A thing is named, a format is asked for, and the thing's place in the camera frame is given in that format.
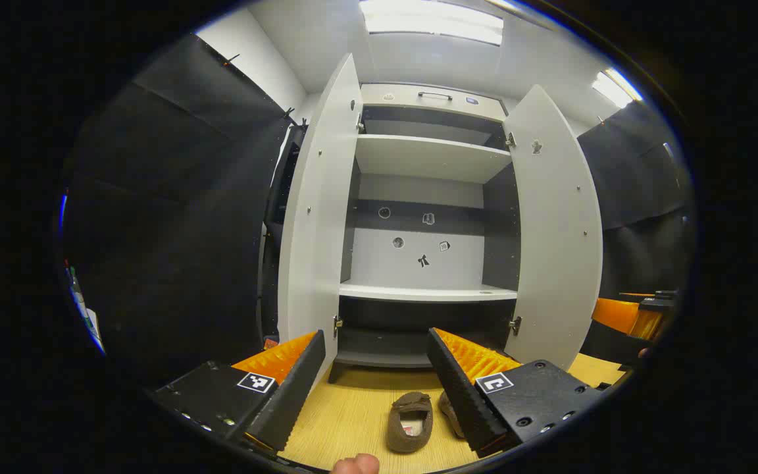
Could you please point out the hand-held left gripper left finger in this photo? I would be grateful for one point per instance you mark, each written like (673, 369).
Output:
(293, 401)

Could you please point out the white shoe cabinet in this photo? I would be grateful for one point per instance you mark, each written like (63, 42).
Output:
(379, 270)

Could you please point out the black backdrop cloth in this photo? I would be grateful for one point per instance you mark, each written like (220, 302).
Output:
(175, 230)

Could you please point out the large ceiling light panel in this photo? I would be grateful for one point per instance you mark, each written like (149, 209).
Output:
(431, 20)

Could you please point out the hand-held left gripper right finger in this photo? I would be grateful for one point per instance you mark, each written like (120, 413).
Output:
(464, 401)

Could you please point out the white cabinet drawer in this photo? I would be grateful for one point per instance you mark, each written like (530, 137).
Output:
(405, 97)

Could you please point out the brown fuzzy shoe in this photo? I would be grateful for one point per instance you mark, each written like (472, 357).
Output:
(450, 411)
(408, 421)

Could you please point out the small ceiling light panel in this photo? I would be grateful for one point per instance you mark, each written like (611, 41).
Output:
(616, 87)

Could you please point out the white shoe cabinet door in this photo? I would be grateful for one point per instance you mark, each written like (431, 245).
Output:
(320, 217)
(556, 230)

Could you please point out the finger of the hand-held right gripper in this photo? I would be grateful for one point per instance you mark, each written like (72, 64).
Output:
(616, 315)

